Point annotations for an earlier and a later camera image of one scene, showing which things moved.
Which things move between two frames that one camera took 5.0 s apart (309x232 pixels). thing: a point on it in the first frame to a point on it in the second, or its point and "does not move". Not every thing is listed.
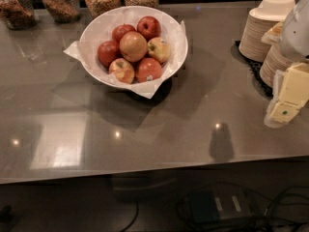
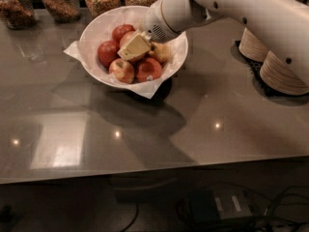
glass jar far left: x=16 y=8 does not move
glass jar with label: x=62 y=3 does not move
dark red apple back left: x=119 y=31 does not move
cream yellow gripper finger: x=291 y=92 to x=156 y=31
